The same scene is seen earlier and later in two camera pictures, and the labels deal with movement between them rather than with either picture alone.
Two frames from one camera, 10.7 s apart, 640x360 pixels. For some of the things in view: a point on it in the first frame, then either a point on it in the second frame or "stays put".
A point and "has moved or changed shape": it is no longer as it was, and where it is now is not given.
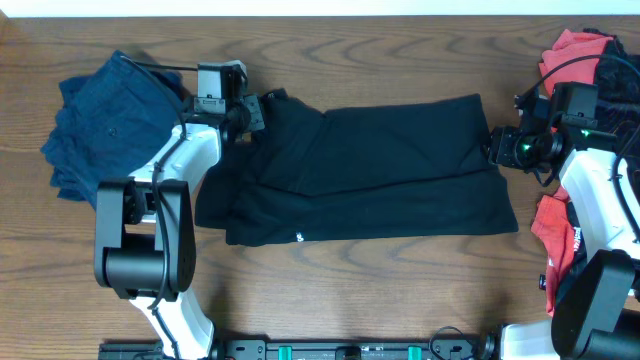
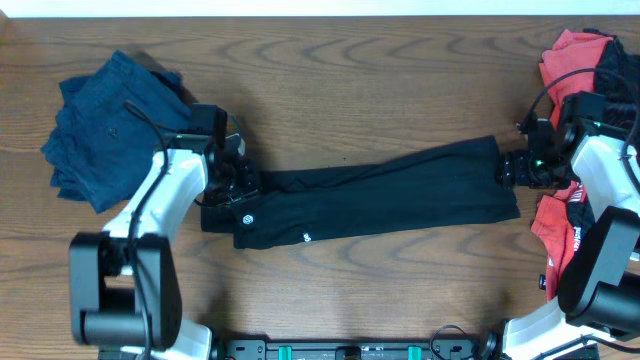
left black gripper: x=254 y=106 -> x=252 y=183
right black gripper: x=500 y=150 -> x=512 y=167
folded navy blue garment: x=113 y=120 stays put
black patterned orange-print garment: x=618 y=115 stays put
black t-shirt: x=412 y=168 has moved or changed shape
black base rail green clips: x=447 y=345 stays put
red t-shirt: x=569 y=57 stays put
